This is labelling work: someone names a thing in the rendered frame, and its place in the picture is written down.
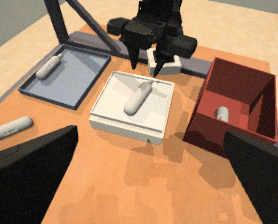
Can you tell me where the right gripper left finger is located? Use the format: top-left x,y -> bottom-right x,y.
0,125 -> 79,224

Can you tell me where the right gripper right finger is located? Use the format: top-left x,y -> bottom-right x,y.
223,131 -> 278,224

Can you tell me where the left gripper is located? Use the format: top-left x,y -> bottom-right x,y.
107,0 -> 198,78

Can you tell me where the grey gas cylinder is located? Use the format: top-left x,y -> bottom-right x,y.
0,116 -> 33,140
36,54 -> 63,80
216,106 -> 229,122
123,79 -> 153,116

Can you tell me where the white digital scale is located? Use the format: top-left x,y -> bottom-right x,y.
89,71 -> 174,146

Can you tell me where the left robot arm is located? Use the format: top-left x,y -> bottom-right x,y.
125,0 -> 184,63

